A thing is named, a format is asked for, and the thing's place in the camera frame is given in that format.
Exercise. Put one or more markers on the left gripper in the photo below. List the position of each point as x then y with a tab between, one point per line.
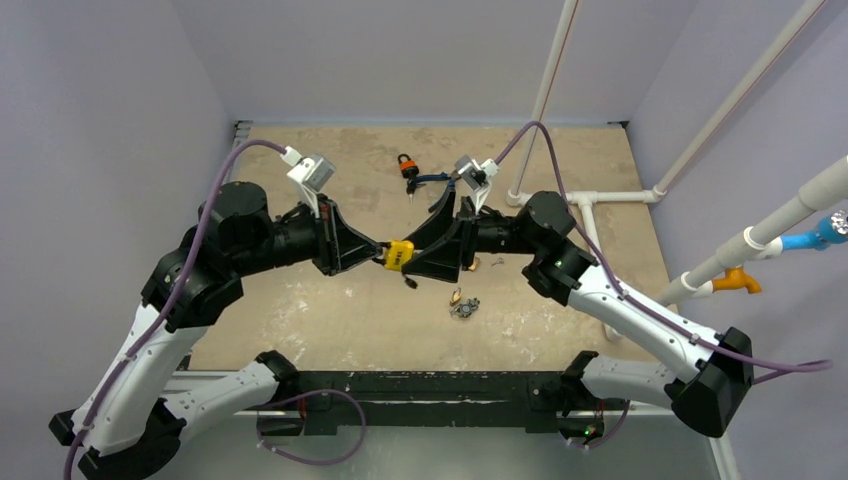
339	246

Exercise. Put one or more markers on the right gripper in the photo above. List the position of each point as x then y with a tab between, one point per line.
464	238

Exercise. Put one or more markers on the yellow black padlock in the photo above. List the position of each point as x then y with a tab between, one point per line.
395	254

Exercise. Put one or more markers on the orange black padlock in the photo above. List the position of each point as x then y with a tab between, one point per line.
408	167

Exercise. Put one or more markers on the long shackle brass padlock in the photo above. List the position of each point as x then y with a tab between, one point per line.
456	296

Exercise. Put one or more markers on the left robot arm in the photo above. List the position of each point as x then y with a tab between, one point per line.
129	428

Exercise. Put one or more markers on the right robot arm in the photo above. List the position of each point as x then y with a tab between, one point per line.
697	373

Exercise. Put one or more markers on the orange tap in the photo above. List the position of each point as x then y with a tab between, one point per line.
736	279

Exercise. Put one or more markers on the blue tap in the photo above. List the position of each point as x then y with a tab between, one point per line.
828	231

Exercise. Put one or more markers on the grey insulated pipe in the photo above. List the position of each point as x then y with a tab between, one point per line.
822	192

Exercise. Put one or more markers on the blue handled pliers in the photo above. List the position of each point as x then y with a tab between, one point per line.
416	181

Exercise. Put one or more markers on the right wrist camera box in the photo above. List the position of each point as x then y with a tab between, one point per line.
478	177

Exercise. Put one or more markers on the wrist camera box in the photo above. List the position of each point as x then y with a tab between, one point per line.
478	177
308	173

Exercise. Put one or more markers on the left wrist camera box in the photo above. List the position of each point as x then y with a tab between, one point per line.
308	173

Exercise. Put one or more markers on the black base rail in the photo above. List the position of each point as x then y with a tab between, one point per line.
320	402

